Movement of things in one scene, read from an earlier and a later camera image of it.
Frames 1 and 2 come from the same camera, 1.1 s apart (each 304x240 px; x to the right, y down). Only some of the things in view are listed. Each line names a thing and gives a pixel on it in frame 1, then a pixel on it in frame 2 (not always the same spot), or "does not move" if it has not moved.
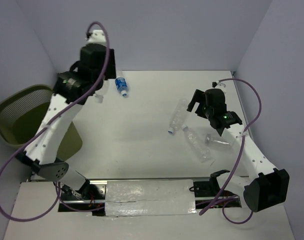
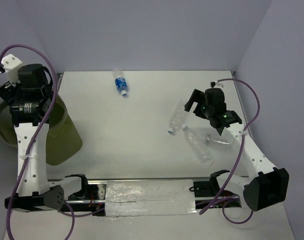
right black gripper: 198,97 does not move
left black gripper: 111,72 -> 8,92
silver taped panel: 151,197 does not move
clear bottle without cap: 221,144 does not move
